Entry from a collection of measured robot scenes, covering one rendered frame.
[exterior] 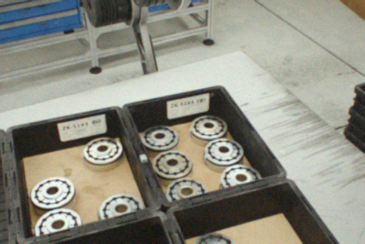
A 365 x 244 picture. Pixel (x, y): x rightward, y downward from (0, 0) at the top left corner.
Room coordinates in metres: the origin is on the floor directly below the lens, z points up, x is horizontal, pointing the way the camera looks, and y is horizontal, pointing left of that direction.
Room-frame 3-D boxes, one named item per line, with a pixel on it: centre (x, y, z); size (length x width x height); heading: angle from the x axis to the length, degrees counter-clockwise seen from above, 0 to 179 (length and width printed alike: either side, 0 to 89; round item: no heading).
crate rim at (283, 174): (0.96, -0.03, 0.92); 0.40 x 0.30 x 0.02; 19
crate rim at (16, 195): (0.86, 0.25, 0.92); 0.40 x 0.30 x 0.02; 19
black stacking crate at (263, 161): (0.96, -0.03, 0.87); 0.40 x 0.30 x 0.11; 19
